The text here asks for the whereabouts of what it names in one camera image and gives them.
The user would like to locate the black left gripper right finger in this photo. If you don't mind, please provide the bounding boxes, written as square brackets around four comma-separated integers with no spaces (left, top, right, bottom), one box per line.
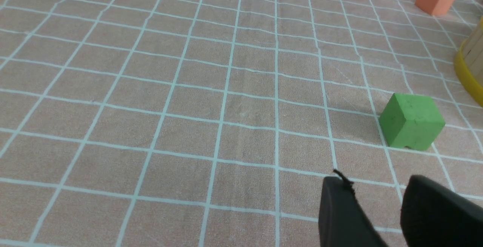
[400,175,483,247]

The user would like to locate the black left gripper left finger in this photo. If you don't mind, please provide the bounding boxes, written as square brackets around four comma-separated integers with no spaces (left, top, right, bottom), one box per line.
[318,170,388,247]

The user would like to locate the yellow bamboo steamer base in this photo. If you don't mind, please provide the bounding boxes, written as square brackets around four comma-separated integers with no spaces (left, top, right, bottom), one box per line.
[454,18,483,106]

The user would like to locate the green foam cube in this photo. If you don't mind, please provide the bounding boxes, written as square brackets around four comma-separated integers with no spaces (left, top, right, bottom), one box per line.
[379,93,446,151]

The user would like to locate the pink checkered tablecloth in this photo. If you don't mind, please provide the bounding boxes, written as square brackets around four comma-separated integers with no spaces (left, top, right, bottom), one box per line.
[0,0,482,247]

